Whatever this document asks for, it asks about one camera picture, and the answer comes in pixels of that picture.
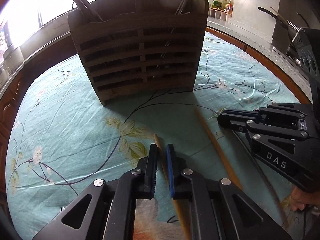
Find teal floral tablecloth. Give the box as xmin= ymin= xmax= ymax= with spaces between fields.
xmin=5 ymin=33 xmax=312 ymax=239

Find yellow oil bottle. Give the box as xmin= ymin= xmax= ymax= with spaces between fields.
xmin=212 ymin=0 xmax=221 ymax=9

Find person right hand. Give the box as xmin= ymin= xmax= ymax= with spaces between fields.
xmin=289 ymin=186 xmax=320 ymax=211

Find metal chopstick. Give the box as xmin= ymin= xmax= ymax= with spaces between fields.
xmin=233 ymin=132 xmax=289 ymax=229
xmin=73 ymin=0 xmax=103 ymax=22

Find wooden utensil holder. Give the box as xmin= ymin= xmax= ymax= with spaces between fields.
xmin=68 ymin=0 xmax=209 ymax=105

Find wooden chopstick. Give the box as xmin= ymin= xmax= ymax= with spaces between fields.
xmin=195 ymin=109 xmax=243 ymax=190
xmin=153 ymin=133 xmax=191 ymax=239

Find large white rice cooker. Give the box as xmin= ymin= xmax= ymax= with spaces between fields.
xmin=3 ymin=44 xmax=24 ymax=72

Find black wok with handle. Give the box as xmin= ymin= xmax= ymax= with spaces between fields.
xmin=258 ymin=7 xmax=301 ymax=57

